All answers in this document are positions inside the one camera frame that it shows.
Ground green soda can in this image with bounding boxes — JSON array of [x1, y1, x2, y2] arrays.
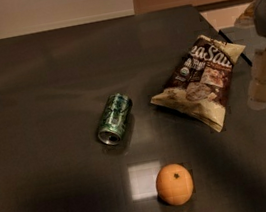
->
[[97, 93, 133, 146]]

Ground sea salt chips bag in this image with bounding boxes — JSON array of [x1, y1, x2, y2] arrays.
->
[[150, 35, 245, 132]]

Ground orange fruit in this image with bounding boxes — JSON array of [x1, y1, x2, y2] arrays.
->
[[155, 164, 194, 206]]

